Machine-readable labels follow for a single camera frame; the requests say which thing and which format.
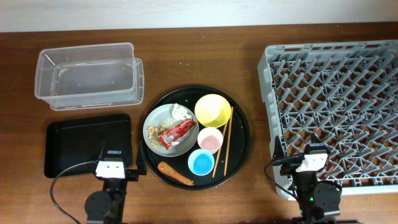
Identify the orange carrot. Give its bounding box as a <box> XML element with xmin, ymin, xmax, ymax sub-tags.
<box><xmin>157</xmin><ymin>162</ymin><xmax>194</xmax><ymax>186</ymax></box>

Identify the peanut shells pile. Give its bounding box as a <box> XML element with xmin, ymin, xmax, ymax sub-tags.
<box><xmin>147</xmin><ymin>123</ymin><xmax>168</xmax><ymax>147</ymax></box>

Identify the red snack wrapper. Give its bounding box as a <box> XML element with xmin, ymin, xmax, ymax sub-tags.
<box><xmin>159</xmin><ymin>118</ymin><xmax>196</xmax><ymax>150</ymax></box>

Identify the grey plate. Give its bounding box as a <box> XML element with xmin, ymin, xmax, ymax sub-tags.
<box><xmin>142</xmin><ymin>104</ymin><xmax>199</xmax><ymax>157</ymax></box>

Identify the blue cup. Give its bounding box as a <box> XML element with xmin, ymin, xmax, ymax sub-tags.
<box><xmin>188</xmin><ymin>149</ymin><xmax>215</xmax><ymax>176</ymax></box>

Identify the wooden chopstick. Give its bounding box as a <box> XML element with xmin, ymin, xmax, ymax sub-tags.
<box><xmin>224</xmin><ymin>106</ymin><xmax>234</xmax><ymax>176</ymax></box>
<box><xmin>212</xmin><ymin>123</ymin><xmax>228</xmax><ymax>178</ymax></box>

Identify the white tissue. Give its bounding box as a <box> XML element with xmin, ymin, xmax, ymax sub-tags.
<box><xmin>172</xmin><ymin>103</ymin><xmax>192</xmax><ymax>121</ymax></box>

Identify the pink cup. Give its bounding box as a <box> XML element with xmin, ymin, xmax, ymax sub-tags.
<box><xmin>197</xmin><ymin>128</ymin><xmax>223</xmax><ymax>154</ymax></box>

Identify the yellow bowl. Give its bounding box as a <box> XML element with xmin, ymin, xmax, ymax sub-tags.
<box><xmin>194</xmin><ymin>94</ymin><xmax>231</xmax><ymax>128</ymax></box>

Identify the white rice pile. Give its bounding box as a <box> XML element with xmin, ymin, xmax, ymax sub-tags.
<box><xmin>160</xmin><ymin>118</ymin><xmax>179</xmax><ymax>129</ymax></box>

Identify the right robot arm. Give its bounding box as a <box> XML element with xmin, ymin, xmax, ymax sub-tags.
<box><xmin>267</xmin><ymin>134</ymin><xmax>342</xmax><ymax>224</ymax></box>

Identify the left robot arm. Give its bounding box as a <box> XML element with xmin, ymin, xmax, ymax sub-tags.
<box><xmin>85</xmin><ymin>151</ymin><xmax>147</xmax><ymax>223</ymax></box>

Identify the grey dishwasher rack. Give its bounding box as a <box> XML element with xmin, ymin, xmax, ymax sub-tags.
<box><xmin>257</xmin><ymin>40</ymin><xmax>397</xmax><ymax>195</ymax></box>

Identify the black rectangular tray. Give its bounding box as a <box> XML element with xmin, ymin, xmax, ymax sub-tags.
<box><xmin>44</xmin><ymin>113</ymin><xmax>133</xmax><ymax>178</ymax></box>

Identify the round black tray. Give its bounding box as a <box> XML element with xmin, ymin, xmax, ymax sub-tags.
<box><xmin>140</xmin><ymin>85</ymin><xmax>251</xmax><ymax>190</ymax></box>

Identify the clear plastic bin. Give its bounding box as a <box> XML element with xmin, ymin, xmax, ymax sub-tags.
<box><xmin>34</xmin><ymin>42</ymin><xmax>144</xmax><ymax>111</ymax></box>

